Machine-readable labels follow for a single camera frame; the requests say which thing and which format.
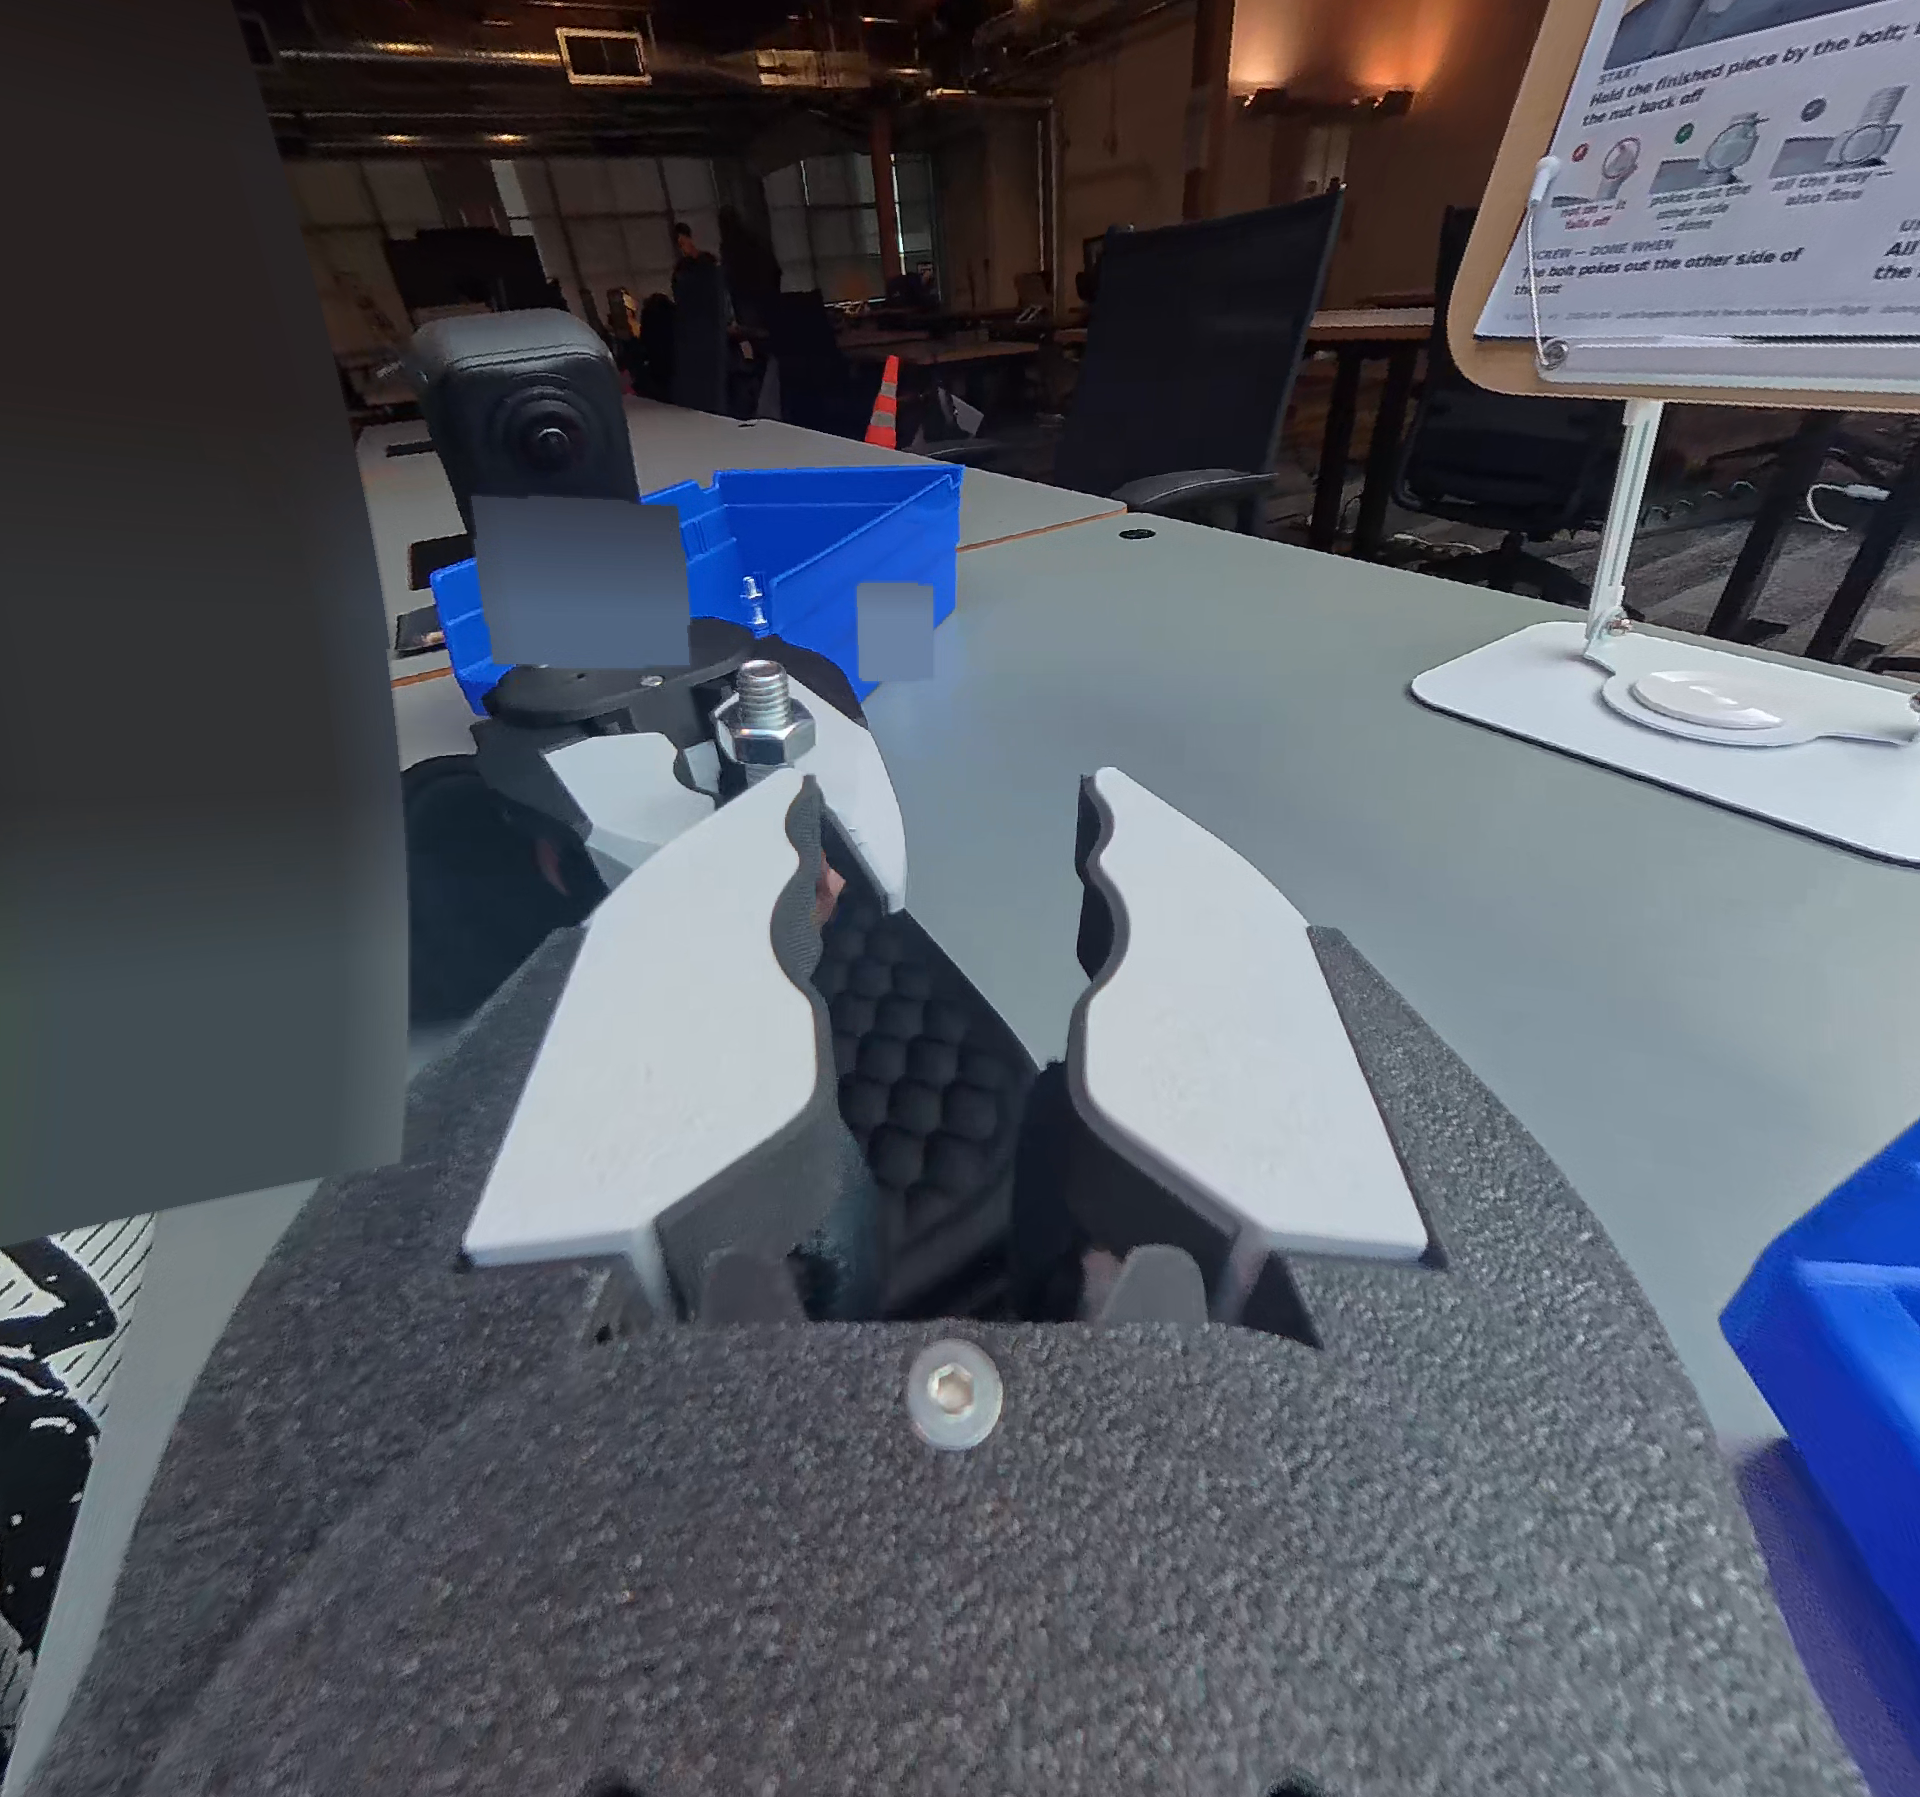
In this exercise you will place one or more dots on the white paper sign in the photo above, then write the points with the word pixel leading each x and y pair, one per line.
pixel 1725 103

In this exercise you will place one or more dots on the wood-edged grey table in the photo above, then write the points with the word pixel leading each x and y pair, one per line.
pixel 1372 323

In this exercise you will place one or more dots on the black white printed clothing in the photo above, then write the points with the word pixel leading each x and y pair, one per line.
pixel 61 1379

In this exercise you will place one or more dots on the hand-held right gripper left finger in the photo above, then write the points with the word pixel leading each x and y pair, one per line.
pixel 645 1063

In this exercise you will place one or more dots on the tall paned window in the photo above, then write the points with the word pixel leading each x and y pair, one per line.
pixel 833 214

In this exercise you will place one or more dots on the silver hex bolt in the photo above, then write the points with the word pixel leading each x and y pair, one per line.
pixel 754 605
pixel 762 688

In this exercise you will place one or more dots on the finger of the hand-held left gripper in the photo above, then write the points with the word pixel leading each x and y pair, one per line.
pixel 622 806
pixel 872 806

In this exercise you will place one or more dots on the wooden wall light shelf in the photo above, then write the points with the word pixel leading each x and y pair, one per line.
pixel 1319 98

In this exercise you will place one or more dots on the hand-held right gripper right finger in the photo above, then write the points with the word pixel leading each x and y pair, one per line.
pixel 1246 1076

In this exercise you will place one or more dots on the orange traffic cone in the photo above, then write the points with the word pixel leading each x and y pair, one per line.
pixel 885 402

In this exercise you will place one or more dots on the blue plastic bin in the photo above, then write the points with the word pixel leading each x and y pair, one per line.
pixel 1846 1317
pixel 839 537

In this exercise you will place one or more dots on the white ceiling vent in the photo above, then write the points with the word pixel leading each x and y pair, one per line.
pixel 604 55

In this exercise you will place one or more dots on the black office chair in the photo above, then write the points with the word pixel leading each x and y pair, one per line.
pixel 1199 327
pixel 1500 433

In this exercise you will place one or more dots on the person's left hand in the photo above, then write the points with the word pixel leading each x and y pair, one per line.
pixel 465 899

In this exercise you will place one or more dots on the black dimpled foam pad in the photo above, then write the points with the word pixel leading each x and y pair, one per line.
pixel 914 1076

